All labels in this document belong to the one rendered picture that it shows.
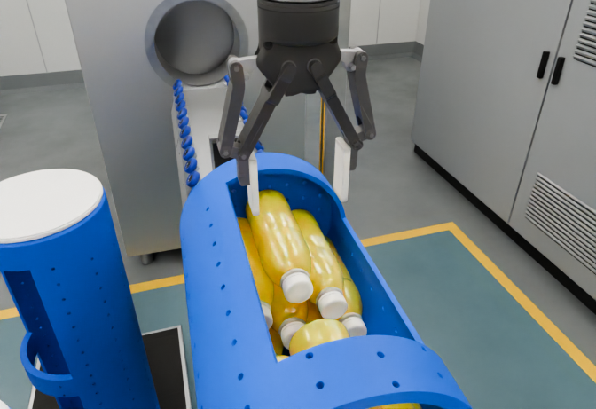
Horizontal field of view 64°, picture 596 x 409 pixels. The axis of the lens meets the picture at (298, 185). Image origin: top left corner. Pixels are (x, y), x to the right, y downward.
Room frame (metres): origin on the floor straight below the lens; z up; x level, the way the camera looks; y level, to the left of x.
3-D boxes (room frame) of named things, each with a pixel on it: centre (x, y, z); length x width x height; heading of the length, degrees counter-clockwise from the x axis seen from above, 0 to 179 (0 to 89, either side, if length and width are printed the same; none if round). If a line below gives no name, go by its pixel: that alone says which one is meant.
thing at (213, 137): (1.08, 0.17, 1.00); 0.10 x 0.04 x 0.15; 105
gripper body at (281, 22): (0.45, 0.00, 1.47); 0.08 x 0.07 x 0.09; 106
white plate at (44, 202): (0.85, 0.57, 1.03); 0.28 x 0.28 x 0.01
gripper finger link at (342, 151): (0.47, -0.05, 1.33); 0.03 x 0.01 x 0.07; 16
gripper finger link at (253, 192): (0.44, 0.05, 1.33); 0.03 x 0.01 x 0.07; 16
